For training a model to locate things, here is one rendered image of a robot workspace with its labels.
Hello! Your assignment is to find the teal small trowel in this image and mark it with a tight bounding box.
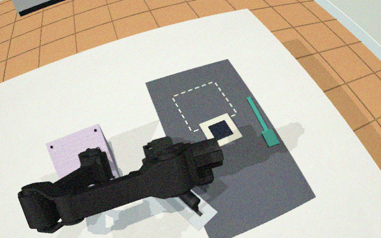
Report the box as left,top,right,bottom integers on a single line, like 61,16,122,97
246,97,280,148

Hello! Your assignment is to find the cream square tile with dark square centre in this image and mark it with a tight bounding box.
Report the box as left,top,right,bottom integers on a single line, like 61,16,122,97
199,113,243,147

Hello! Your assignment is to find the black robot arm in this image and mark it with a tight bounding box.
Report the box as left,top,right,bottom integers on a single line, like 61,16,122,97
18,137,224,233

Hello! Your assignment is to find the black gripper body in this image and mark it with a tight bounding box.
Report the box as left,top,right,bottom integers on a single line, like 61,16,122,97
130,169,214,186

